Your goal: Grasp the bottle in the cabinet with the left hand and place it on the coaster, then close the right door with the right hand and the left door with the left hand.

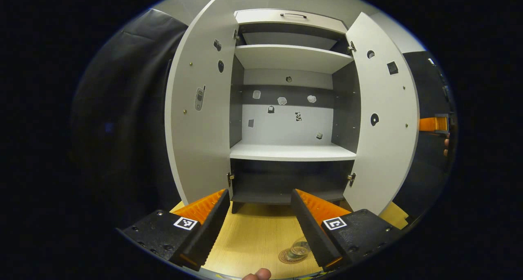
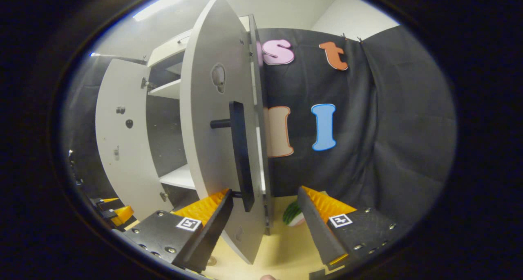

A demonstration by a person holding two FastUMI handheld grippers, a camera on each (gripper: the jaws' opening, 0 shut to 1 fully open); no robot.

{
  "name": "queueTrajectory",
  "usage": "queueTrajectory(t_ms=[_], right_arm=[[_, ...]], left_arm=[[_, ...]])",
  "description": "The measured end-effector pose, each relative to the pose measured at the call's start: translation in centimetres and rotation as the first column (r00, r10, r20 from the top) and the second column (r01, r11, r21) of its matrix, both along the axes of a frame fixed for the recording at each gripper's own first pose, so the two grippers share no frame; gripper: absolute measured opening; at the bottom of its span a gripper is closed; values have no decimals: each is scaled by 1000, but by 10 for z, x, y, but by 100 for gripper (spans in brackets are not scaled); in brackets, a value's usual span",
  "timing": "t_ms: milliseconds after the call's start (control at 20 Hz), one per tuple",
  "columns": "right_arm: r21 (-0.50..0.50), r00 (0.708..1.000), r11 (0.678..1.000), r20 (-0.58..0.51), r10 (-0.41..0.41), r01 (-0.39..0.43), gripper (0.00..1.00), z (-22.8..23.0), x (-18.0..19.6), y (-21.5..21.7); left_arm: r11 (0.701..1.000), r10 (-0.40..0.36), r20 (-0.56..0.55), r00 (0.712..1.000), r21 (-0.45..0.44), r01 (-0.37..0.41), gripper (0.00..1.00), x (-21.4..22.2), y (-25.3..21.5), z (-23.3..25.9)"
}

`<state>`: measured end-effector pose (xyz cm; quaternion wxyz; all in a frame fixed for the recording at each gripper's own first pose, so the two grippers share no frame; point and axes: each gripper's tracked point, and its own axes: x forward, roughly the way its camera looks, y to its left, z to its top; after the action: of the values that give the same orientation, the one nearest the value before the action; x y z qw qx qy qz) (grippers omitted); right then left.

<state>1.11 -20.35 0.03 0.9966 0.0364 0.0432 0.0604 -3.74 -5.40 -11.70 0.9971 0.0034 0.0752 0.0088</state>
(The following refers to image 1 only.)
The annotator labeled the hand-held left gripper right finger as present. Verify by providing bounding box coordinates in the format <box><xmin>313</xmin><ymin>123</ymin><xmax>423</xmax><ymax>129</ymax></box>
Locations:
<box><xmin>291</xmin><ymin>189</ymin><xmax>405</xmax><ymax>272</ymax></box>

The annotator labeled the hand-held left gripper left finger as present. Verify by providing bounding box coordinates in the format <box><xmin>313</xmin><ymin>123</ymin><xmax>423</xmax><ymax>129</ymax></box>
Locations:
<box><xmin>116</xmin><ymin>189</ymin><xmax>230</xmax><ymax>271</ymax></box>

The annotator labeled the clear plastic bottle green label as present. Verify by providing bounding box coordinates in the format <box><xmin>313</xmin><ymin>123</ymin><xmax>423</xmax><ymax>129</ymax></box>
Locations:
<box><xmin>286</xmin><ymin>236</ymin><xmax>312</xmax><ymax>261</ymax></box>

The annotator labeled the round brown coaster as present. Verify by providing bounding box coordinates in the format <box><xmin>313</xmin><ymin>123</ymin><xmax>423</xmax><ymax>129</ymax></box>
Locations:
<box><xmin>278</xmin><ymin>247</ymin><xmax>309</xmax><ymax>265</ymax></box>

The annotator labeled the white cabinet door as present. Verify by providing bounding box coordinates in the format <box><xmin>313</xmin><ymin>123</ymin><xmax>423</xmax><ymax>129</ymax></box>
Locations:
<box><xmin>342</xmin><ymin>12</ymin><xmax>420</xmax><ymax>216</ymax></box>
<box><xmin>164</xmin><ymin>0</ymin><xmax>239</xmax><ymax>206</ymax></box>

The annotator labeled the grey and white cabinet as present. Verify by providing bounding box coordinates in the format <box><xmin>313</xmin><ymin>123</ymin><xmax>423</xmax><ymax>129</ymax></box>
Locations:
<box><xmin>227</xmin><ymin>9</ymin><xmax>362</xmax><ymax>214</ymax></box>

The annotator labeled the white cabinet drawer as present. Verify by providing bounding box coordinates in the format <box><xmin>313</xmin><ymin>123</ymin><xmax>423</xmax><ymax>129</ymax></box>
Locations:
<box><xmin>234</xmin><ymin>9</ymin><xmax>349</xmax><ymax>34</ymax></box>

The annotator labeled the black backdrop cloth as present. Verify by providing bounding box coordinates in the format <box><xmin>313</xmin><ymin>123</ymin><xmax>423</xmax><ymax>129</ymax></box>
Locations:
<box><xmin>69</xmin><ymin>8</ymin><xmax>189</xmax><ymax>231</ymax></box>
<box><xmin>392</xmin><ymin>51</ymin><xmax>457</xmax><ymax>219</ymax></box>

